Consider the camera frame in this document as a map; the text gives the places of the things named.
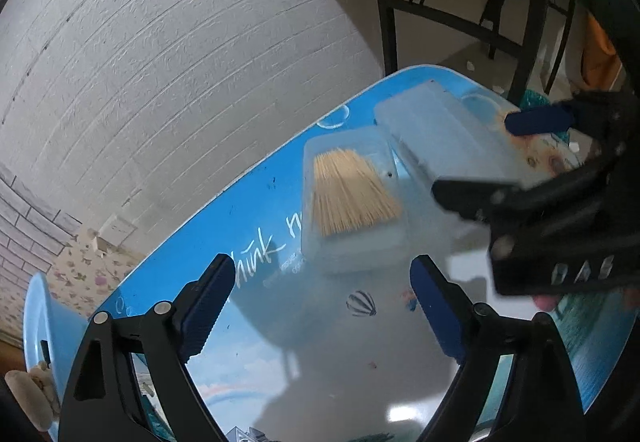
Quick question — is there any person's right hand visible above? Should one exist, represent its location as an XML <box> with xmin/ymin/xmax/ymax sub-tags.
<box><xmin>531</xmin><ymin>287</ymin><xmax>640</xmax><ymax>313</ymax></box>

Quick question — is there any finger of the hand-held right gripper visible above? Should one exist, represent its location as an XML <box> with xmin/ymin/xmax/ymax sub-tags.
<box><xmin>504</xmin><ymin>91</ymin><xmax>640</xmax><ymax>153</ymax></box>
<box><xmin>432</xmin><ymin>162</ymin><xmax>608</xmax><ymax>225</ymax></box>

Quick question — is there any teal patterned stool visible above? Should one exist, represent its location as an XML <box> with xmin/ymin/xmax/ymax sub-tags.
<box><xmin>519</xmin><ymin>89</ymin><xmax>573</xmax><ymax>145</ymax></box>

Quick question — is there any clear plastic toothpick box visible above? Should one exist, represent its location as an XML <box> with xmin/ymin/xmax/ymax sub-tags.
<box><xmin>302</xmin><ymin>127</ymin><xmax>411</xmax><ymax>275</ymax></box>

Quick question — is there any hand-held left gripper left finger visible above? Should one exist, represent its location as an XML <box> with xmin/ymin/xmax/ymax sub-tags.
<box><xmin>57</xmin><ymin>253</ymin><xmax>236</xmax><ymax>442</ymax></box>

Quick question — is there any clear plastic box lid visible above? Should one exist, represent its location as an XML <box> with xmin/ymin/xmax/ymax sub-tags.
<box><xmin>374</xmin><ymin>81</ymin><xmax>531</xmax><ymax>228</ymax></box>

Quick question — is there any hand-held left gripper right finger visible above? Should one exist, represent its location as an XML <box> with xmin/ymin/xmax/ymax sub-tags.
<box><xmin>410</xmin><ymin>254</ymin><xmax>586</xmax><ymax>442</ymax></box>

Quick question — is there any blue plastic basin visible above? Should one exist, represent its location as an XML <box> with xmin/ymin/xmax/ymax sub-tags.
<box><xmin>22</xmin><ymin>272</ymin><xmax>96</xmax><ymax>433</ymax></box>

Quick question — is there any orange cloth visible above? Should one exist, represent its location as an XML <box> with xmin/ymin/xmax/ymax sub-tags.
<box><xmin>582</xmin><ymin>17</ymin><xmax>621</xmax><ymax>88</ymax></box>

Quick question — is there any white wall socket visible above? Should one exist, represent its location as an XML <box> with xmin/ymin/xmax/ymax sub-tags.
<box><xmin>97</xmin><ymin>216</ymin><xmax>137</xmax><ymax>248</ymax></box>

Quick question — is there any bundle of wooden toothpicks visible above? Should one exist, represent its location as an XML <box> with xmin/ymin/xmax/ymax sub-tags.
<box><xmin>311</xmin><ymin>148</ymin><xmax>403</xmax><ymax>238</ymax></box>

